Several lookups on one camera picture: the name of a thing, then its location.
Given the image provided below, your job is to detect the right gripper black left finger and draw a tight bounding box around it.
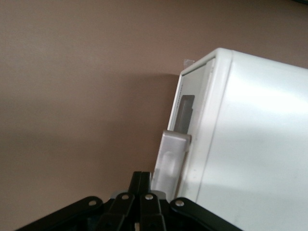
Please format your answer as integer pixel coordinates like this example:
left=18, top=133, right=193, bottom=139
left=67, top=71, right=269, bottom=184
left=98, top=170, right=143, bottom=231

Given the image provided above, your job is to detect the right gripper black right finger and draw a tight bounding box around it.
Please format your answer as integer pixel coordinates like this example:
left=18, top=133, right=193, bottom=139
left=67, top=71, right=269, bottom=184
left=140, top=171, right=167, bottom=231

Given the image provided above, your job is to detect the silver oven door handle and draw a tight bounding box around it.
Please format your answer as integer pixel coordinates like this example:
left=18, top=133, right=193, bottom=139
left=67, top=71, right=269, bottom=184
left=151, top=129, right=193, bottom=202

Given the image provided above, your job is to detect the white toaster oven body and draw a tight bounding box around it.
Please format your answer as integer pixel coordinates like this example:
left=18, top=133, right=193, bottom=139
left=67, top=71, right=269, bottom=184
left=166, top=47, right=308, bottom=231

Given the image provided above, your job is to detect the oven door with dark window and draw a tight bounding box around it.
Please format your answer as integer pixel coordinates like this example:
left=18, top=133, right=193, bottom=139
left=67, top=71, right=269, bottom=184
left=167, top=59, right=215, bottom=200

